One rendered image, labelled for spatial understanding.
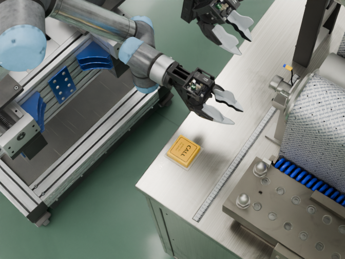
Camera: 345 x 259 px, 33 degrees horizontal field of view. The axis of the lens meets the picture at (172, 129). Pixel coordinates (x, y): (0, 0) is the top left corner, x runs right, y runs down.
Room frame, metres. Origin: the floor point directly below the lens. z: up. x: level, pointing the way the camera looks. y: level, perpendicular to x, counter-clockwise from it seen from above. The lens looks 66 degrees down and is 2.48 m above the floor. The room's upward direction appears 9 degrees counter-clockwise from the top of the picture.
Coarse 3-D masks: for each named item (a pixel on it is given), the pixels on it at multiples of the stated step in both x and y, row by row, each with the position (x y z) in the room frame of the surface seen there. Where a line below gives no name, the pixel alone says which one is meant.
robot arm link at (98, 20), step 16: (48, 0) 0.93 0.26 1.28; (64, 0) 0.95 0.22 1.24; (80, 0) 0.97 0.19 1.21; (48, 16) 0.92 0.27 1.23; (64, 16) 0.93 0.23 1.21; (80, 16) 0.93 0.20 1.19; (96, 16) 0.94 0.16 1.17; (112, 16) 0.96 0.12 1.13; (144, 16) 1.01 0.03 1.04; (96, 32) 0.92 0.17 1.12; (112, 32) 0.93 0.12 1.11; (128, 32) 0.93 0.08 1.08; (144, 32) 0.95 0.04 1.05
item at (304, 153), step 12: (288, 132) 0.52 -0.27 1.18; (288, 144) 0.52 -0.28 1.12; (300, 144) 0.50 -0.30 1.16; (312, 144) 0.48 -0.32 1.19; (288, 156) 0.51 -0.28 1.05; (300, 156) 0.49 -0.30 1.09; (312, 156) 0.47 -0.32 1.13; (324, 156) 0.45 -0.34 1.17; (336, 156) 0.44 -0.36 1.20; (312, 168) 0.46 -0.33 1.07; (324, 168) 0.45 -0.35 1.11; (336, 168) 0.43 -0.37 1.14; (324, 180) 0.44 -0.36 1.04; (336, 180) 0.42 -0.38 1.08
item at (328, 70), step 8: (328, 56) 0.68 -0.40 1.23; (336, 56) 0.68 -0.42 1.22; (328, 64) 0.66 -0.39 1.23; (336, 64) 0.66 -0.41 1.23; (344, 64) 0.65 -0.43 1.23; (320, 72) 0.64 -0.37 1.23; (328, 72) 0.64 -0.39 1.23; (336, 72) 0.63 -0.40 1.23; (344, 72) 0.63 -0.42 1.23; (336, 80) 0.62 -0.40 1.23; (344, 80) 0.61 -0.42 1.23; (344, 88) 0.59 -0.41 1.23
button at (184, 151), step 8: (176, 144) 0.64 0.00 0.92; (184, 144) 0.64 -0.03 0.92; (192, 144) 0.63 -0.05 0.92; (168, 152) 0.62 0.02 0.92; (176, 152) 0.62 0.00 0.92; (184, 152) 0.61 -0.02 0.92; (192, 152) 0.61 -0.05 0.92; (176, 160) 0.60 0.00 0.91; (184, 160) 0.59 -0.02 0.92; (192, 160) 0.59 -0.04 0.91
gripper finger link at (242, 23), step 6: (234, 12) 0.73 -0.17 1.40; (228, 18) 0.73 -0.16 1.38; (234, 18) 0.73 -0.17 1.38; (240, 18) 0.72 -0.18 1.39; (246, 18) 0.71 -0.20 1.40; (234, 24) 0.72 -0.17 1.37; (240, 24) 0.72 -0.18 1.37; (246, 24) 0.71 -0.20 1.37; (252, 24) 0.71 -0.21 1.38; (240, 30) 0.71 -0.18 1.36; (246, 30) 0.71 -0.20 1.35; (246, 36) 0.70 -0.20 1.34
